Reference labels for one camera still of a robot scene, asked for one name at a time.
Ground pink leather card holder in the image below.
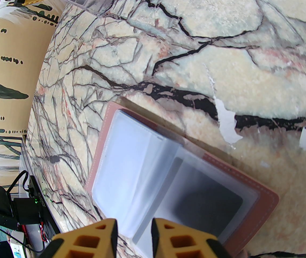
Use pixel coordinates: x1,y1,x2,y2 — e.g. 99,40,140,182
84,102,280,258

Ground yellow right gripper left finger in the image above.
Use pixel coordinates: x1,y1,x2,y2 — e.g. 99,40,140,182
39,219,118,258

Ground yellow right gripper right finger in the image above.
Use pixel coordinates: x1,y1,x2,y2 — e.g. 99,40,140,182
152,218,232,258

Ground black VIP card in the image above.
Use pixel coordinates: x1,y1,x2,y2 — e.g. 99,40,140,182
172,157,244,226

